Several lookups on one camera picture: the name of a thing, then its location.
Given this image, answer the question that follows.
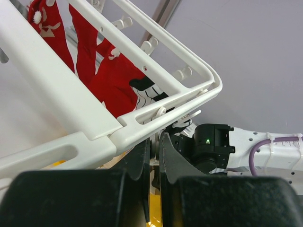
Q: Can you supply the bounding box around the white striped sock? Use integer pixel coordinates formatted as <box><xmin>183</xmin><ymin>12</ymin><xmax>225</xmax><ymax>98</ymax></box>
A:
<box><xmin>129</xmin><ymin>76</ymin><xmax>168</xmax><ymax>109</ymax></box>

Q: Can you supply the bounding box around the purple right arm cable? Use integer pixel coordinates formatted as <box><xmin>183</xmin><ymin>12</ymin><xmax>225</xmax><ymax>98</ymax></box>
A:
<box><xmin>250</xmin><ymin>136</ymin><xmax>303</xmax><ymax>177</ymax></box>

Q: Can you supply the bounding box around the white plastic clip hanger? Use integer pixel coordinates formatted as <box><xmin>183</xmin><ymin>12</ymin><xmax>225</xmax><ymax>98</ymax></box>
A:
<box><xmin>0</xmin><ymin>0</ymin><xmax>223</xmax><ymax>190</ymax></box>

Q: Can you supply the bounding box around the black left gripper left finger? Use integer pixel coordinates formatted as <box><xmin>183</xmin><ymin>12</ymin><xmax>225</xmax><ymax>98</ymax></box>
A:
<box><xmin>0</xmin><ymin>140</ymin><xmax>151</xmax><ymax>227</ymax></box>

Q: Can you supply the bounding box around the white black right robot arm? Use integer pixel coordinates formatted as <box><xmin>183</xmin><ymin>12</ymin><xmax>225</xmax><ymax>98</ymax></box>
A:
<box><xmin>170</xmin><ymin>123</ymin><xmax>303</xmax><ymax>183</ymax></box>

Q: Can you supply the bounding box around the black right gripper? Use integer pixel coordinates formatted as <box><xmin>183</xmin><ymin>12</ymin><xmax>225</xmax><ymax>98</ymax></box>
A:
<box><xmin>165</xmin><ymin>123</ymin><xmax>235</xmax><ymax>174</ymax></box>

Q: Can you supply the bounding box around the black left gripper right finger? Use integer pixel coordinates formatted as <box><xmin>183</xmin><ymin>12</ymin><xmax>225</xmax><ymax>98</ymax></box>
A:
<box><xmin>159</xmin><ymin>133</ymin><xmax>303</xmax><ymax>227</ymax></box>

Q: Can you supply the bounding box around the red christmas sock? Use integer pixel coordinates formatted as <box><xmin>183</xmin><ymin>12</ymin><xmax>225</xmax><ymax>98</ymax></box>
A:
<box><xmin>88</xmin><ymin>39</ymin><xmax>145</xmax><ymax>118</ymax></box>
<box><xmin>27</xmin><ymin>0</ymin><xmax>99</xmax><ymax>83</ymax></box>

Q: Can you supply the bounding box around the yellow plastic tray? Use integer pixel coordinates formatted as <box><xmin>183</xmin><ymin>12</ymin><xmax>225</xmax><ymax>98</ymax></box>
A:
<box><xmin>48</xmin><ymin>157</ymin><xmax>162</xmax><ymax>227</ymax></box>

